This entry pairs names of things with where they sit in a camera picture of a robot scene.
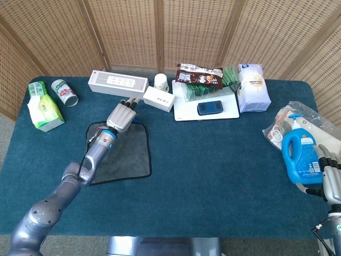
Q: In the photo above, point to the clear box of green packets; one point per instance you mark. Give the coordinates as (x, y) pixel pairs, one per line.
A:
(197, 92)

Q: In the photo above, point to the small green white packet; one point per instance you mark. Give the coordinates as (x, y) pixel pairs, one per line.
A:
(37, 89)

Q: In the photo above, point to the long white power strip box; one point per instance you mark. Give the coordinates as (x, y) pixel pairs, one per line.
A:
(117, 84)

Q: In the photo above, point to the white flat board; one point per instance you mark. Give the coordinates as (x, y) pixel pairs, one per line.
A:
(186, 112)

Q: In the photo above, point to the small white box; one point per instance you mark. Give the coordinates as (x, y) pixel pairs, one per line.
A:
(158, 100)

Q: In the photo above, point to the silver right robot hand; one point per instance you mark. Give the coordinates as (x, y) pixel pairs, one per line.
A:
(333, 184)

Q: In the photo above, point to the white paper cup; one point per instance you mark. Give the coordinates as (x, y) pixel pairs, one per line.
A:
(161, 82)

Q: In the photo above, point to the blue detergent pump bottle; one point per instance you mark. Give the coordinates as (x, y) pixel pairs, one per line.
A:
(295, 160)

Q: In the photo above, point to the clear plastic zip bag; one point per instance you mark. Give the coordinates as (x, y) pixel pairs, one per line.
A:
(319, 128)

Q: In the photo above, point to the grey and blue cloth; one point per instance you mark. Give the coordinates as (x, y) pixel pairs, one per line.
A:
(133, 154)

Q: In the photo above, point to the green tissue pack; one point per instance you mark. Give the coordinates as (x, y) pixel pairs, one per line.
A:
(46, 113)

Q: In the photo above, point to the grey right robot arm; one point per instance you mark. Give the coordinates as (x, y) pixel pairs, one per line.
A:
(335, 234)

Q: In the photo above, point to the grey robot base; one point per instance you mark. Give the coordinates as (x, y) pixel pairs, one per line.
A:
(162, 246)

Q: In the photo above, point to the white paper sack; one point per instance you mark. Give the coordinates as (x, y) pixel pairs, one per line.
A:
(253, 88)

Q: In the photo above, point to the blue table mat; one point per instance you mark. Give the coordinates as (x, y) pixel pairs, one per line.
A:
(199, 173)

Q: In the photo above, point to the bamboo folding screen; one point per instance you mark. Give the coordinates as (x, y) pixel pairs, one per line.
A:
(186, 32)

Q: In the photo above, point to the small blue case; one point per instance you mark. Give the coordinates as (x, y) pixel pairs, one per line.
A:
(210, 108)

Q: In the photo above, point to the white green drink can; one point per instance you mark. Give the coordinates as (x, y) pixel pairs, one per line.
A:
(65, 93)

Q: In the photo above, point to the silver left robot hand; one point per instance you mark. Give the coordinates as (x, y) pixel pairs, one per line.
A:
(121, 117)

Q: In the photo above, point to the brown snack bag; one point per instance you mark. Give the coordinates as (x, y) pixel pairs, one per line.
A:
(199, 76)

